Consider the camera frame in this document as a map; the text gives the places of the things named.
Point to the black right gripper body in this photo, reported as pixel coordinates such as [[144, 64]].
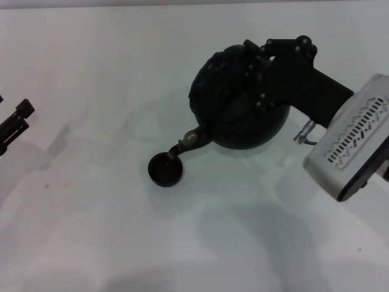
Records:
[[298, 82]]

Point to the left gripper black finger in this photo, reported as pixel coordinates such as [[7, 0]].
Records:
[[25, 108], [19, 125]]

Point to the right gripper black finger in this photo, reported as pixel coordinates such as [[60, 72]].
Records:
[[285, 45], [261, 85]]

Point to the dark green round teapot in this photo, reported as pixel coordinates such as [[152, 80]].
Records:
[[243, 134]]

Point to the small dark brown teacup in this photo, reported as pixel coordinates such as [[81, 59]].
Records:
[[165, 173]]

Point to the grey vented wrist camera box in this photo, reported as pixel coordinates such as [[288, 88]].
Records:
[[349, 143]]

